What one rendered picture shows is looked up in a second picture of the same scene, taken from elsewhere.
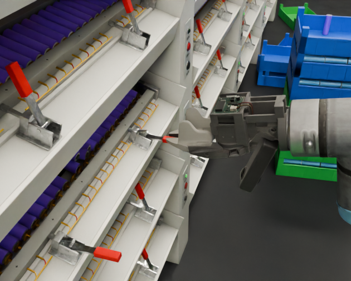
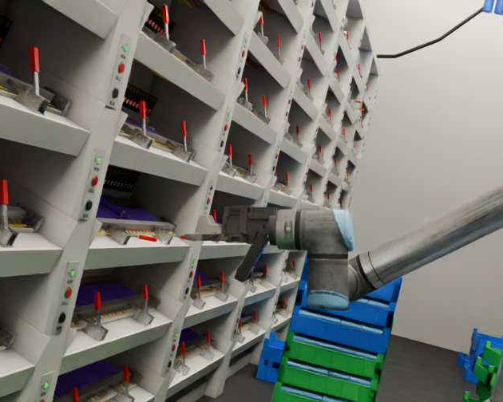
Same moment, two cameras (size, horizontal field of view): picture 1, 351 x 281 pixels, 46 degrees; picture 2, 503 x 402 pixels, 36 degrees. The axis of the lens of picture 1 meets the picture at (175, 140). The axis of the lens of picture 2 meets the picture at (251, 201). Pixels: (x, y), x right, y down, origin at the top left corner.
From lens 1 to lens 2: 1.21 m
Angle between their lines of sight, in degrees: 36
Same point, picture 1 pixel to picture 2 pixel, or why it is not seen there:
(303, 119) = (286, 214)
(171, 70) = (192, 212)
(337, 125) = (306, 217)
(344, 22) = not seen: hidden behind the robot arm
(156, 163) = (156, 301)
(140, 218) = (137, 320)
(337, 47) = not seen: hidden behind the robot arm
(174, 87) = (190, 226)
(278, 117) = (270, 214)
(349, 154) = (313, 238)
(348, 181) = (312, 264)
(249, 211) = not seen: outside the picture
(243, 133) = (245, 222)
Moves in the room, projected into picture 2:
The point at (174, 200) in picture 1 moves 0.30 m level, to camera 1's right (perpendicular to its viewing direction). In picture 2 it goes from (160, 355) to (275, 380)
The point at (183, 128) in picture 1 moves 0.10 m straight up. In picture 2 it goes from (201, 220) to (211, 177)
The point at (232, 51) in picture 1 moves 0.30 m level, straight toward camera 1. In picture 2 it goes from (235, 290) to (227, 301)
